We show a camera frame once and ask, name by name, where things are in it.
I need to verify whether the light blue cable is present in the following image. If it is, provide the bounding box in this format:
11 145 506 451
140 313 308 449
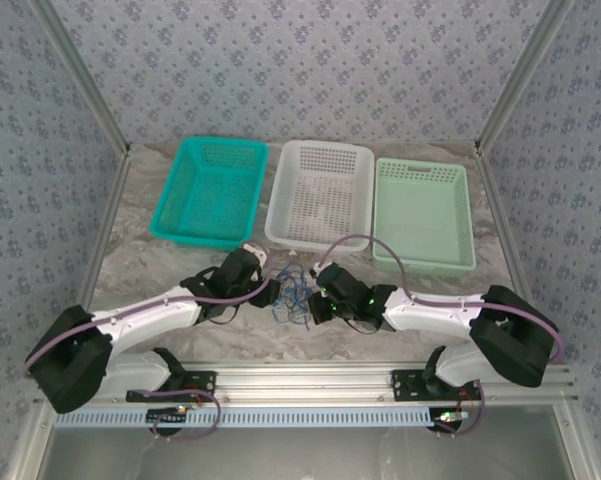
272 284 312 324

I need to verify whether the teal plastic basket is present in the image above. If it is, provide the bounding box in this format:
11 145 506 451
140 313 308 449
148 135 271 253

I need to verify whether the light green plastic basket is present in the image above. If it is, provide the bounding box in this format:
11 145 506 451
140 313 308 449
371 157 478 278

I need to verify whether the white plastic basket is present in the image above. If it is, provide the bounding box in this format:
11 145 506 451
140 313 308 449
263 139 375 254

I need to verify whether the black controller board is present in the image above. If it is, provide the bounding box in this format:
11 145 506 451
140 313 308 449
432 408 470 432
146 407 190 427

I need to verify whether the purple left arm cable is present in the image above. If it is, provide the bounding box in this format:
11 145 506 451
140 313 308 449
20 272 276 379

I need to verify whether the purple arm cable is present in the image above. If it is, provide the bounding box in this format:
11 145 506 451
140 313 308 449
315 234 566 365
20 272 276 379

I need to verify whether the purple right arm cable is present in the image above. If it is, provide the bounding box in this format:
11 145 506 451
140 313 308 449
315 234 566 365

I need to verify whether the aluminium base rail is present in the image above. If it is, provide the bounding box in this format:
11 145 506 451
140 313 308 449
33 360 580 405

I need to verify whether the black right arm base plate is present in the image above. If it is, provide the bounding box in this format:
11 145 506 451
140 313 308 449
390 368 481 401

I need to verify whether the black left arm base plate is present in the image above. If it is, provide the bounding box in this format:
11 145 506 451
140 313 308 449
125 369 217 404

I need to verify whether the white slotted cable duct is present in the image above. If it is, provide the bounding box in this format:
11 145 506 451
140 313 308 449
53 405 464 430

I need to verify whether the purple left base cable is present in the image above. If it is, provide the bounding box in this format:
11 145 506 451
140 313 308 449
132 388 222 444

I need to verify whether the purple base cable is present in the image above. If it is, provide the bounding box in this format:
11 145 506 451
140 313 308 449
132 388 222 444
437 378 487 437

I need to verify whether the aluminium side rail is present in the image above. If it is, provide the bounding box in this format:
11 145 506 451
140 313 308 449
74 149 132 309
473 144 531 301

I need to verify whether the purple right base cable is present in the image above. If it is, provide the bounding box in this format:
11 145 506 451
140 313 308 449
437 378 487 437

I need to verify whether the aluminium frame post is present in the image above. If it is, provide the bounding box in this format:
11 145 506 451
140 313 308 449
29 0 132 157
473 0 577 151

